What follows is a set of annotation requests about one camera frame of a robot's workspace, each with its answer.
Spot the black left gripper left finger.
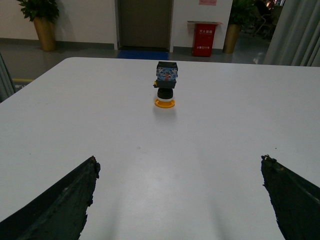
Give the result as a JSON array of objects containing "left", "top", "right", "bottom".
[{"left": 0, "top": 156, "right": 101, "bottom": 240}]

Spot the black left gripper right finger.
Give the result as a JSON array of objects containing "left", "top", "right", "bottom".
[{"left": 261, "top": 155, "right": 320, "bottom": 240}]

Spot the yellow push button switch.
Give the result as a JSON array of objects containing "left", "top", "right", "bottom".
[{"left": 153, "top": 61, "right": 178, "bottom": 109}]

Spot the grey left curtain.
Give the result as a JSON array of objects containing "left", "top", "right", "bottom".
[{"left": 0, "top": 55, "right": 16, "bottom": 103}]

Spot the blue floor mat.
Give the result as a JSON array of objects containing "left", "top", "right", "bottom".
[{"left": 117, "top": 50, "right": 169, "bottom": 60}]

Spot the right potted plant gold pot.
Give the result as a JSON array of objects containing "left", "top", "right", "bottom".
[{"left": 222, "top": 0, "right": 258, "bottom": 55}]

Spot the potted plant gold pot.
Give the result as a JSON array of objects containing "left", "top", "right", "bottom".
[
  {"left": 16, "top": 0, "right": 60, "bottom": 52},
  {"left": 222, "top": 0, "right": 258, "bottom": 55}
]

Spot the left potted plant gold pot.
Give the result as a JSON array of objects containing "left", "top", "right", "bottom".
[{"left": 16, "top": 0, "right": 60, "bottom": 52}]

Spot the red fire extinguisher box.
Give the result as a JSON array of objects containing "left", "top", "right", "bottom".
[{"left": 187, "top": 20, "right": 222, "bottom": 57}]

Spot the grey door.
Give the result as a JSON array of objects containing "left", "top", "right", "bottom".
[{"left": 117, "top": 0, "right": 173, "bottom": 50}]

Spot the pink paper notice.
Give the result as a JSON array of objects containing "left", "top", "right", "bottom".
[{"left": 198, "top": 0, "right": 217, "bottom": 6}]

